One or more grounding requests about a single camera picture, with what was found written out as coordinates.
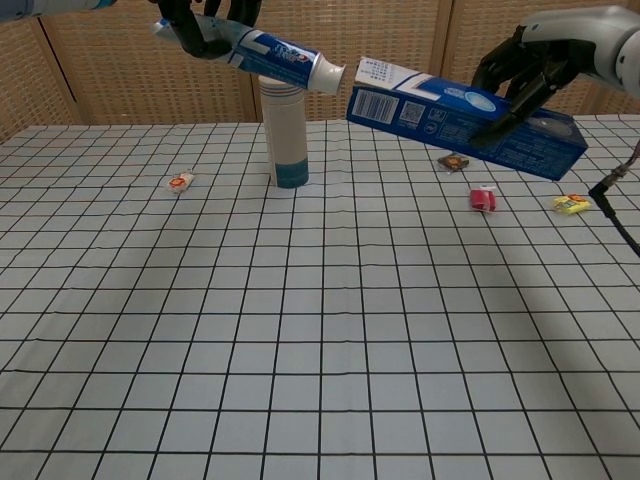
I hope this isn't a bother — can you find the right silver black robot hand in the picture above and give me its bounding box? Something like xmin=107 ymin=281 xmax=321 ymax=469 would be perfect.
xmin=469 ymin=5 xmax=626 ymax=151

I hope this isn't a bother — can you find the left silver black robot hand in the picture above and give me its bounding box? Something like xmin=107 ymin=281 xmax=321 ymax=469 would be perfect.
xmin=157 ymin=0 xmax=261 ymax=59

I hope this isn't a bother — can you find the blue white toothpaste tube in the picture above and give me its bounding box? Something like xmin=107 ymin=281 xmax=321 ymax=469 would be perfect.
xmin=151 ymin=13 xmax=347 ymax=95

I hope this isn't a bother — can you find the white orange candy wrapper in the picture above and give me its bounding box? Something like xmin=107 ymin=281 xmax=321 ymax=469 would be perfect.
xmin=166 ymin=170 xmax=196 ymax=195

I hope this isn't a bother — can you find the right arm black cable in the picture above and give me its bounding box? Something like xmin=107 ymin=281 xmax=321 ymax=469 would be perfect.
xmin=588 ymin=144 xmax=640 ymax=259

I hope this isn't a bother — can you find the red candy wrapper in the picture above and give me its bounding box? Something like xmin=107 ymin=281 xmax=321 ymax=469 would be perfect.
xmin=468 ymin=185 xmax=498 ymax=214

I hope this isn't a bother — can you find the light blue checkered tablecloth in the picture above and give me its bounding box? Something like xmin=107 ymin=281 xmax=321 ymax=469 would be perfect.
xmin=0 ymin=114 xmax=640 ymax=480

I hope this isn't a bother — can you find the woven bamboo folding screen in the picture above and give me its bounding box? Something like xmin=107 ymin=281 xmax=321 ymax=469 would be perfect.
xmin=0 ymin=0 xmax=640 ymax=146

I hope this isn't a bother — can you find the blue white toothpaste box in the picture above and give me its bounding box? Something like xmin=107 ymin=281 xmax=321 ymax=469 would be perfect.
xmin=346 ymin=56 xmax=589 ymax=181

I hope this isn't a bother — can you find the beige cylinder bottle blue base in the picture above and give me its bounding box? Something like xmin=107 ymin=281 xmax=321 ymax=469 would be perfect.
xmin=258 ymin=74 xmax=310 ymax=189

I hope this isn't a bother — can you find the yellow candy wrapper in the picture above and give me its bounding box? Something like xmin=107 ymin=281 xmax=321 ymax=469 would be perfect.
xmin=551 ymin=193 xmax=591 ymax=217

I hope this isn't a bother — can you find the brown candy wrapper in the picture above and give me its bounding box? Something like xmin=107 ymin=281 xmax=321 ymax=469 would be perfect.
xmin=437 ymin=152 xmax=472 ymax=174

